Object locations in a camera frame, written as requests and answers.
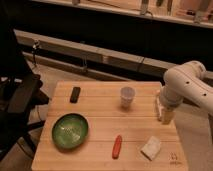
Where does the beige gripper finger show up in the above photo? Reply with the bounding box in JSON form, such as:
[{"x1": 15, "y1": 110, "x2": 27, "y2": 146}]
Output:
[{"x1": 162, "y1": 110, "x2": 174, "y2": 125}]

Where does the black eraser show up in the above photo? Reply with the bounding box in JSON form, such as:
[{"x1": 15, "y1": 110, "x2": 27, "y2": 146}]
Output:
[{"x1": 70, "y1": 87, "x2": 81, "y2": 103}]

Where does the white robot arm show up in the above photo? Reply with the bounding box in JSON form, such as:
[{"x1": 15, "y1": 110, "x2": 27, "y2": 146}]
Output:
[{"x1": 157, "y1": 61, "x2": 213, "y2": 125}]

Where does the white folded cloth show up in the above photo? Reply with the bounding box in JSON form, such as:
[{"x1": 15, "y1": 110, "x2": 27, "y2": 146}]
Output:
[{"x1": 141, "y1": 136, "x2": 161, "y2": 160}]

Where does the wooden table board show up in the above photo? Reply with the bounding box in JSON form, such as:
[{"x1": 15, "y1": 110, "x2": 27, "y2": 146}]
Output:
[{"x1": 32, "y1": 81, "x2": 188, "y2": 171}]

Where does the red marker pen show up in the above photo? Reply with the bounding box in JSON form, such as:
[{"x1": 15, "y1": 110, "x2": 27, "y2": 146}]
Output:
[{"x1": 112, "y1": 135, "x2": 122, "y2": 159}]

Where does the green bowl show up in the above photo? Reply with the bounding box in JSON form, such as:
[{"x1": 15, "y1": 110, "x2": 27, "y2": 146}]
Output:
[{"x1": 51, "y1": 113, "x2": 89, "y2": 150}]

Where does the black chair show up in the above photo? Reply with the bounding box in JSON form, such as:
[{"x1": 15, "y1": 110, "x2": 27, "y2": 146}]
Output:
[{"x1": 0, "y1": 21, "x2": 49, "y2": 162}]

